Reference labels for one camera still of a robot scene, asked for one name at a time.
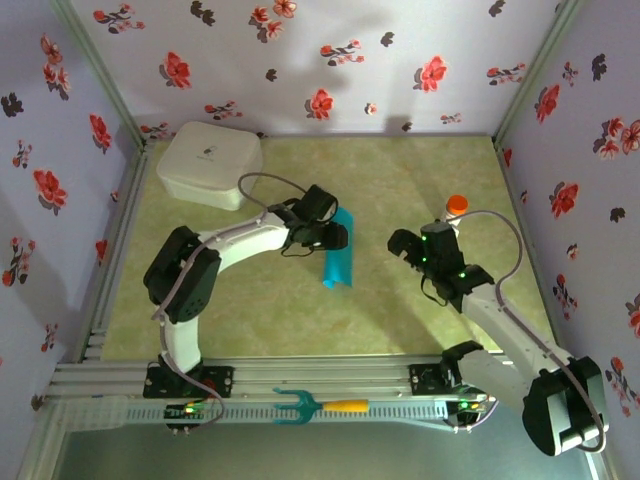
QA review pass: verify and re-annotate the teal cloth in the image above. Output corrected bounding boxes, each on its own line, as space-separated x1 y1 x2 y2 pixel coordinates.
321 207 355 291

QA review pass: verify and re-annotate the white square lidded container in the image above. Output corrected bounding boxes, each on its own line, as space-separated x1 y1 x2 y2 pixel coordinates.
155 121 265 212

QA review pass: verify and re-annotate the orange-capped small bottle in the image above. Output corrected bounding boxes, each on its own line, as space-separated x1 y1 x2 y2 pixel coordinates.
442 194 471 227

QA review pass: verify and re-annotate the grey right arm cable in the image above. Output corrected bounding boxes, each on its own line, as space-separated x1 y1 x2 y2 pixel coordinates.
449 209 609 454

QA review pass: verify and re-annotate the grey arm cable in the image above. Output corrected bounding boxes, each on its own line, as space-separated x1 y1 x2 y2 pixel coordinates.
449 209 609 454
151 172 309 432

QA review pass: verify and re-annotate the grey left arm cable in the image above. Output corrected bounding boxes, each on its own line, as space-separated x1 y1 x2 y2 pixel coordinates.
151 172 309 432

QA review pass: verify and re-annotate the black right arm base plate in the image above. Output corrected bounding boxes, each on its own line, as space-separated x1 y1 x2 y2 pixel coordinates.
408 362 499 397

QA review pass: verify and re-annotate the aluminium side rail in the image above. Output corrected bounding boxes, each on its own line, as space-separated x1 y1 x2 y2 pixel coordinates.
74 142 151 361
493 139 571 357

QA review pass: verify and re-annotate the long aluminium frame rail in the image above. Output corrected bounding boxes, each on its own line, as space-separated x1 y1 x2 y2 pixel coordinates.
47 355 526 399

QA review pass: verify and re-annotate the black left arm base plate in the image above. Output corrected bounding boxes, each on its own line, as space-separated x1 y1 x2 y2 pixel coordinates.
143 363 236 400

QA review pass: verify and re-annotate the teal garden fork yellow handle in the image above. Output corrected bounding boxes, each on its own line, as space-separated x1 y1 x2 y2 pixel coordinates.
272 387 370 427

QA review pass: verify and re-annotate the grey slotted cable duct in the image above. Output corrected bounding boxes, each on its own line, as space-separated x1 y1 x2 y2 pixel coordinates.
64 394 451 432

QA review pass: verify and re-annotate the aluminium corner post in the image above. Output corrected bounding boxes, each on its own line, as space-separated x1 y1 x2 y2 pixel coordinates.
49 0 151 147
492 0 577 145

